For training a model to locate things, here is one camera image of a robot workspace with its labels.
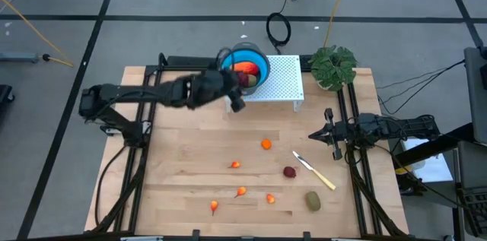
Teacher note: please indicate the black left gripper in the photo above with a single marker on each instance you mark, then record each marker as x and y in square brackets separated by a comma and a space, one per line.
[209, 89]

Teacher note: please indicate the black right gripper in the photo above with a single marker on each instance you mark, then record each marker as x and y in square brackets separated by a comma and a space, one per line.
[342, 132]

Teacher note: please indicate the dark red plum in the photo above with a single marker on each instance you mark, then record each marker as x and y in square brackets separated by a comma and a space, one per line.
[242, 78]
[289, 172]

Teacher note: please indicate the blue bowl with grey rim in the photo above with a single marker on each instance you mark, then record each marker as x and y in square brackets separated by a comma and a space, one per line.
[247, 55]

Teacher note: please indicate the round orange fruit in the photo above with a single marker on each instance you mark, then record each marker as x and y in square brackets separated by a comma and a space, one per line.
[266, 144]

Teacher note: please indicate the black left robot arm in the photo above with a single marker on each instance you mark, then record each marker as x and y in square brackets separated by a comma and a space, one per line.
[125, 92]

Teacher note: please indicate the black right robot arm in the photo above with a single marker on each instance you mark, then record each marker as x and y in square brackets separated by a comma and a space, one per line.
[399, 127]

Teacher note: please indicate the white perforated metal shelf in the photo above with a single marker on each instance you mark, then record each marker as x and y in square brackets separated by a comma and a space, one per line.
[285, 81]

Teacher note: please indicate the green plant in white pot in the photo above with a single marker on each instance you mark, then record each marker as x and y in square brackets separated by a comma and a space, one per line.
[333, 67]

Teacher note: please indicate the black table clamp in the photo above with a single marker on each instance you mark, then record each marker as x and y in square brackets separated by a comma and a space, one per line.
[196, 234]
[306, 235]

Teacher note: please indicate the white paper sheet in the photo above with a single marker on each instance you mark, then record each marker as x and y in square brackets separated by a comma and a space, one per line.
[433, 169]

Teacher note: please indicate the dark computer desk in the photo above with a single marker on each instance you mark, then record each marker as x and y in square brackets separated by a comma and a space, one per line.
[472, 165]

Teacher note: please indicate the large grey monitor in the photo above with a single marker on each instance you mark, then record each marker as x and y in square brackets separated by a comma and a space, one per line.
[477, 92]

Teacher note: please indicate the grey metal foot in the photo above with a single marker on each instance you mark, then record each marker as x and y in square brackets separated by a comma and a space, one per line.
[19, 58]

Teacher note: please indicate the black floor stand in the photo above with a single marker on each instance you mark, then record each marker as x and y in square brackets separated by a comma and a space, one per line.
[5, 94]

